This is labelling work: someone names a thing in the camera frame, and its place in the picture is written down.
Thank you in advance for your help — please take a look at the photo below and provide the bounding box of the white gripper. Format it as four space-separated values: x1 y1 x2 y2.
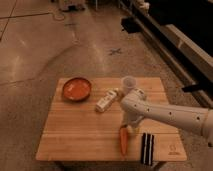
120 113 143 135

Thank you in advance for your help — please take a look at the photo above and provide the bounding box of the orange pepper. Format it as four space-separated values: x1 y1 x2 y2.
119 127 128 156

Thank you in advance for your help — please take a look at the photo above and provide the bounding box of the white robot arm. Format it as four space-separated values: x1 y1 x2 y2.
120 89 213 147

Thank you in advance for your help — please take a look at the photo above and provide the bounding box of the wooden folding table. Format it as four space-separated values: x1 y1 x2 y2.
36 78 187 162

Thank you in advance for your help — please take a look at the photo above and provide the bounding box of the white bottle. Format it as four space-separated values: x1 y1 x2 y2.
95 89 118 113

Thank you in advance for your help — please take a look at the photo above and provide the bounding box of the translucent plastic cup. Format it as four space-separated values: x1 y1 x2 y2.
121 76 137 95

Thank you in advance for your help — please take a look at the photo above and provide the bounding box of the orange bowl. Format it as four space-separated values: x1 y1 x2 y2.
62 77 92 102

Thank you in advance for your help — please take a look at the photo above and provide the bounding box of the black box on floor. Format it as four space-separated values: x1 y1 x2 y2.
121 17 141 33

